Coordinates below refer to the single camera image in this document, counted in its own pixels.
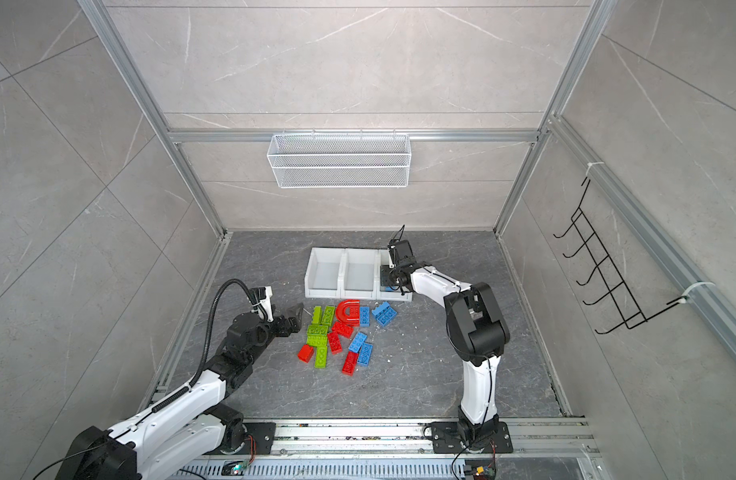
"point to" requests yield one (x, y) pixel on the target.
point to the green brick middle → (317, 330)
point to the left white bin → (323, 273)
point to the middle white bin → (359, 273)
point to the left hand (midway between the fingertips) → (288, 299)
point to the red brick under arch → (342, 329)
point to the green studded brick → (317, 340)
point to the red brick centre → (334, 342)
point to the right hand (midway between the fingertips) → (388, 271)
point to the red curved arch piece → (348, 311)
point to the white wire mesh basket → (339, 161)
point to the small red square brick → (306, 352)
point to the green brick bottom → (321, 357)
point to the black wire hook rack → (627, 305)
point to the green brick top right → (328, 315)
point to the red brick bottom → (349, 363)
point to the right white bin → (385, 292)
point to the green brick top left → (317, 314)
